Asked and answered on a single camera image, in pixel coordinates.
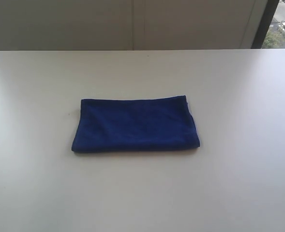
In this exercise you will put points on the dark window frame post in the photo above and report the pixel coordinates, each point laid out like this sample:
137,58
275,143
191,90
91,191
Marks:
264,24

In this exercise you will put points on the blue towel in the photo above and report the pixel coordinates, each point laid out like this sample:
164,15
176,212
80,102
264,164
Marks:
135,125

